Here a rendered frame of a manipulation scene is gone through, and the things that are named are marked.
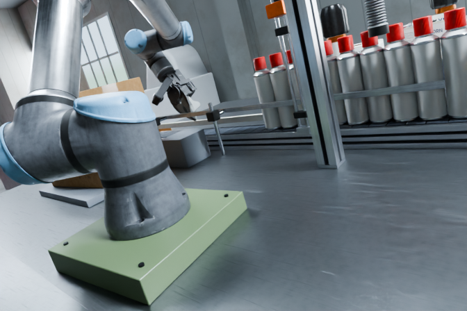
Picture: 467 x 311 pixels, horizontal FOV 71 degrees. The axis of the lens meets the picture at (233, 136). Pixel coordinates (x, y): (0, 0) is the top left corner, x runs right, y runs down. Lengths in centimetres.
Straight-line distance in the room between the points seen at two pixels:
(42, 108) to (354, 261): 52
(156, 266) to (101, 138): 21
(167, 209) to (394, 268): 33
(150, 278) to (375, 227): 31
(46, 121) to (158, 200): 22
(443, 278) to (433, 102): 42
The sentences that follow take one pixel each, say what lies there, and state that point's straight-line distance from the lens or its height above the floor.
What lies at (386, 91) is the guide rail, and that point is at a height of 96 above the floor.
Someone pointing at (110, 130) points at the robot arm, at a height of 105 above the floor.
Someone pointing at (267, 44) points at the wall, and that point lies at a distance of 399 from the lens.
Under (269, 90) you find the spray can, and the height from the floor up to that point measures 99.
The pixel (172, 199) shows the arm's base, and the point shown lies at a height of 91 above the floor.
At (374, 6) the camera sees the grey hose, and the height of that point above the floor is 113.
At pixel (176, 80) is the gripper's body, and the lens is 124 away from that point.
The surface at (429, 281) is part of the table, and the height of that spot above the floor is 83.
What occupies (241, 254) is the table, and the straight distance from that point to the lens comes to 51.
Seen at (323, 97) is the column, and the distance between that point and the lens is 67.
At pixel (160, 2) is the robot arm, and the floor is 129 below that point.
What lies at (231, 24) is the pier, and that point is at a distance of 400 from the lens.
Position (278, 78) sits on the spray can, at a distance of 88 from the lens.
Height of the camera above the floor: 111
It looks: 13 degrees down
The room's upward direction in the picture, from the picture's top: 15 degrees counter-clockwise
